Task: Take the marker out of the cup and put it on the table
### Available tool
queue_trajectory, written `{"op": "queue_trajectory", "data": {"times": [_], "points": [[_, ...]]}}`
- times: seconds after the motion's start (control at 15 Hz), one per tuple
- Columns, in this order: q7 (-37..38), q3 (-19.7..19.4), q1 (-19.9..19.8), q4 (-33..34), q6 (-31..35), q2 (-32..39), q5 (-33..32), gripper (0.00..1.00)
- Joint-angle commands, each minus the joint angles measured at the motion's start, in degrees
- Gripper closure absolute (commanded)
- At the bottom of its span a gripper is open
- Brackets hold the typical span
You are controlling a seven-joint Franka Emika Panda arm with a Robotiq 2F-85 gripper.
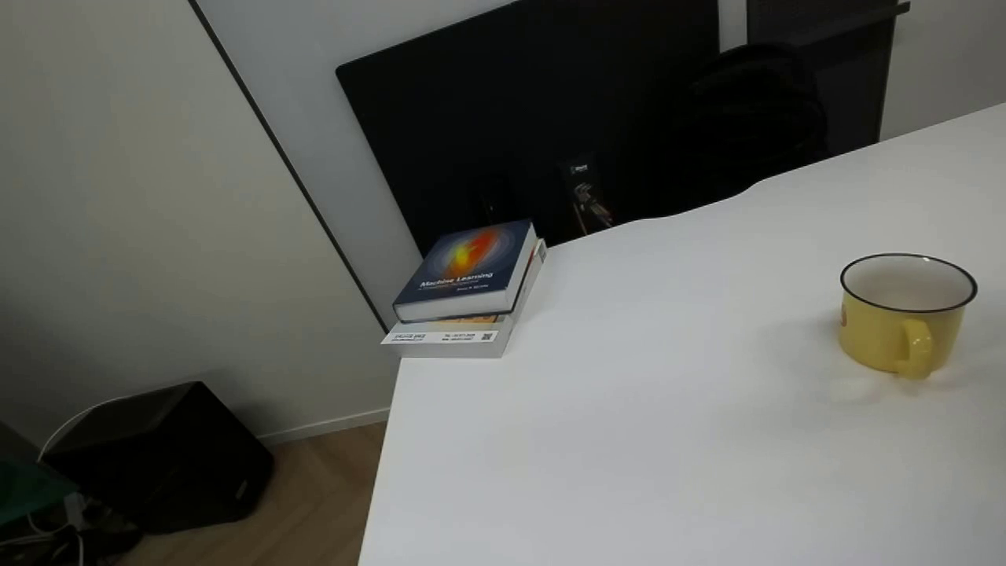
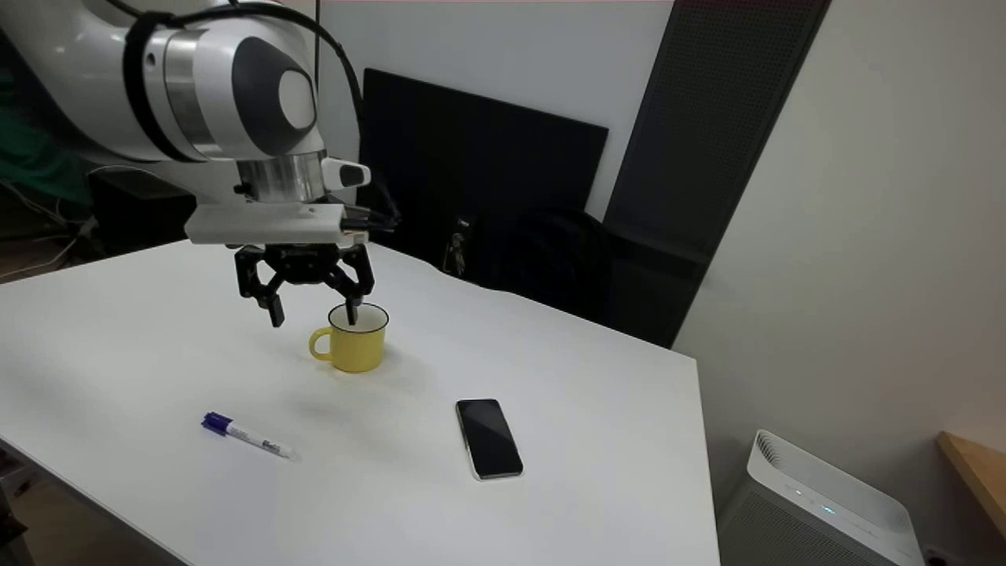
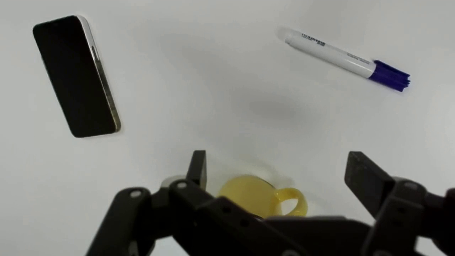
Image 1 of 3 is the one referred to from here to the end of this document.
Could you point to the yellow enamel cup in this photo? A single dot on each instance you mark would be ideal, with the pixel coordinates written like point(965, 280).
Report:
point(901, 320)

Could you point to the blue book with orange cover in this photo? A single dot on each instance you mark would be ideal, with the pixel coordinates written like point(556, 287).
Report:
point(466, 270)

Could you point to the stack of books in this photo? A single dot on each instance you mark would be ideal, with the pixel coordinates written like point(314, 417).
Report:
point(459, 334)

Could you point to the black flat monitor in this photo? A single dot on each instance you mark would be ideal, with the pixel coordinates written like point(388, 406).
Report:
point(522, 115)

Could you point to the black office chair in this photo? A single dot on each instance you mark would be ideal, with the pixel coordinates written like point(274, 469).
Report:
point(734, 136)

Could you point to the black box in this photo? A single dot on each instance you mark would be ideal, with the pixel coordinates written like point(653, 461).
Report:
point(157, 456)

